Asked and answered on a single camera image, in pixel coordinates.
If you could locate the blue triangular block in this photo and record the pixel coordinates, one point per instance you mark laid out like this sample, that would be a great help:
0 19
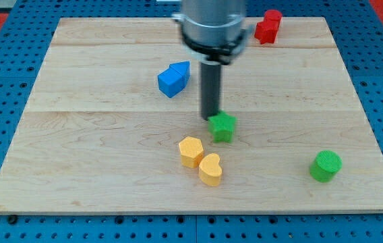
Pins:
182 68

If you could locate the green star block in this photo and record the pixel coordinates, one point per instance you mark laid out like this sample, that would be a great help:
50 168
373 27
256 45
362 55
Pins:
222 127

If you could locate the green cylinder block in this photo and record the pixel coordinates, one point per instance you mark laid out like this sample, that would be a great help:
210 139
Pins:
325 166

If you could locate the red star block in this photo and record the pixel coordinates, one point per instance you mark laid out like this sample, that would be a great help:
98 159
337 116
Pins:
266 31

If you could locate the yellow heart block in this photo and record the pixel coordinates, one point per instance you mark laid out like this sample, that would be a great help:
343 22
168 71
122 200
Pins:
210 171

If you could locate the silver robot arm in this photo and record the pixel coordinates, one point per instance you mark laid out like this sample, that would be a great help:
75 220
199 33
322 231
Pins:
213 32

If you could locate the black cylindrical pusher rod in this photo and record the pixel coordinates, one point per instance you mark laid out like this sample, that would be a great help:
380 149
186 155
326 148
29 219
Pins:
210 77

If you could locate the blue cube block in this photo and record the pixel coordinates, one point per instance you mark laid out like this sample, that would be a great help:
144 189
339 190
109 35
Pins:
170 82

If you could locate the red cylinder block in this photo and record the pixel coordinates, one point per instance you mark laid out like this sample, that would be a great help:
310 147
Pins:
272 19

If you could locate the yellow hexagon block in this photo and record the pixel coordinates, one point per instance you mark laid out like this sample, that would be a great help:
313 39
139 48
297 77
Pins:
191 151

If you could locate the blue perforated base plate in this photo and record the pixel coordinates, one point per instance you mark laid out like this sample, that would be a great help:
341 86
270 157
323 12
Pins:
24 38

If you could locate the wooden board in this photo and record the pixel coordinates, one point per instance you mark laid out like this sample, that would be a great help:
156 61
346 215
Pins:
97 136

